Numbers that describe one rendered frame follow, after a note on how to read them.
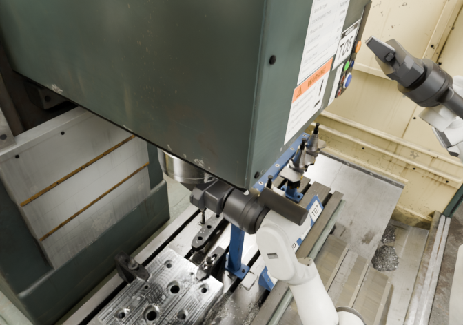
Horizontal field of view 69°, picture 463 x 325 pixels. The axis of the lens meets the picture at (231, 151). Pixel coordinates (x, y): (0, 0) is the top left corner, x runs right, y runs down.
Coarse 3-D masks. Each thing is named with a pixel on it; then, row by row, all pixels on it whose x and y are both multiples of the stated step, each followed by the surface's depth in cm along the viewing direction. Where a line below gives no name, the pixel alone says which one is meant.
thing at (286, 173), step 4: (284, 168) 114; (288, 168) 114; (280, 172) 112; (284, 172) 112; (288, 172) 113; (292, 172) 113; (296, 172) 113; (280, 176) 112; (284, 176) 111; (288, 176) 111; (292, 176) 111; (296, 176) 111; (300, 176) 112; (292, 180) 110; (296, 180) 110
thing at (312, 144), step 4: (312, 132) 118; (312, 136) 118; (316, 136) 118; (308, 140) 120; (312, 140) 119; (316, 140) 119; (308, 144) 120; (312, 144) 119; (316, 144) 119; (308, 148) 121; (312, 148) 120; (316, 148) 120
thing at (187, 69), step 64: (0, 0) 65; (64, 0) 53; (128, 0) 45; (192, 0) 39; (256, 0) 35; (64, 64) 63; (128, 64) 52; (192, 64) 45; (256, 64) 39; (128, 128) 62; (192, 128) 51; (256, 128) 45
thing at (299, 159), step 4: (296, 152) 112; (300, 152) 110; (304, 152) 111; (296, 156) 112; (300, 156) 111; (304, 156) 112; (292, 160) 115; (296, 160) 113; (300, 160) 112; (304, 160) 113; (296, 164) 113; (300, 164) 113; (304, 164) 113
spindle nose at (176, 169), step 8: (160, 152) 69; (160, 160) 71; (168, 160) 68; (176, 160) 66; (168, 168) 69; (176, 168) 68; (184, 168) 67; (192, 168) 67; (176, 176) 70; (184, 176) 69; (192, 176) 68; (200, 176) 69; (208, 176) 69
